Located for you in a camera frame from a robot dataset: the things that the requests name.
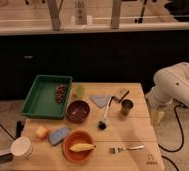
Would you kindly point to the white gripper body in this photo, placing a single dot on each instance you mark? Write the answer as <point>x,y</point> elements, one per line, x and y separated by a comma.
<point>157,99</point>

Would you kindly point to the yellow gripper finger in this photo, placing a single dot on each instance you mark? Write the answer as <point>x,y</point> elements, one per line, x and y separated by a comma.
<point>156,117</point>

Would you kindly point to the silver metal fork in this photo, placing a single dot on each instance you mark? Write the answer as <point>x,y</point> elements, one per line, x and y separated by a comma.
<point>116,150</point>

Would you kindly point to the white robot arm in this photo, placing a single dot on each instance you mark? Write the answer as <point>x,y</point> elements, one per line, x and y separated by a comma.
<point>170,83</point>

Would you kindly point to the purple bowl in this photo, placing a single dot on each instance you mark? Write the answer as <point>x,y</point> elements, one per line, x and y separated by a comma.
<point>77,111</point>

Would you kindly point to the orange bowl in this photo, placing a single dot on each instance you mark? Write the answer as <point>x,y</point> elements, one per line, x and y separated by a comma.
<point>75,137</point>

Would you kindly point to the metal cup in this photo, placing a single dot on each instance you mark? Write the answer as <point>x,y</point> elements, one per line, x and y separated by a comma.
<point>126,106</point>

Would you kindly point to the black marker pen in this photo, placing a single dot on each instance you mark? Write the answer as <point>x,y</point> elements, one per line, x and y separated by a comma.
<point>123,96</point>

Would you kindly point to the grey blue cloth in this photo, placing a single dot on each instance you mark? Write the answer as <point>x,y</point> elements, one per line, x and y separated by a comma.
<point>100,100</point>

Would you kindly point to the green translucent cup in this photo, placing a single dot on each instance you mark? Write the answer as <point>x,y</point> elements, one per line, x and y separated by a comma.
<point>79,91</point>

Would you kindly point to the yellow corn cob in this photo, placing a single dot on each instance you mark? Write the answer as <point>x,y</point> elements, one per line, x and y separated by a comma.
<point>82,147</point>

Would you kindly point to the bunch of dark grapes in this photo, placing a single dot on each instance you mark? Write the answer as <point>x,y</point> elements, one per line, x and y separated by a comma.
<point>59,93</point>

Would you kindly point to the blue sponge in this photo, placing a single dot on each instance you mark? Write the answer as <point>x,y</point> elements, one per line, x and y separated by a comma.
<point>58,135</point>

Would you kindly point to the green plastic tray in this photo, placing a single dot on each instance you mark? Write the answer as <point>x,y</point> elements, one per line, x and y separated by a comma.
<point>40,101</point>

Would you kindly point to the small apple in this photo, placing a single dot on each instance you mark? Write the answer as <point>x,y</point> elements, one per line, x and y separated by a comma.
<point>41,132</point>

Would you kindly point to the black object beside table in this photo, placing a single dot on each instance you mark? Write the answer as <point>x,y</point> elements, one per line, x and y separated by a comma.
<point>19,129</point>

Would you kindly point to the white paper cup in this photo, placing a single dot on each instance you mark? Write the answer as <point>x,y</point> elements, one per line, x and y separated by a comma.
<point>22,147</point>

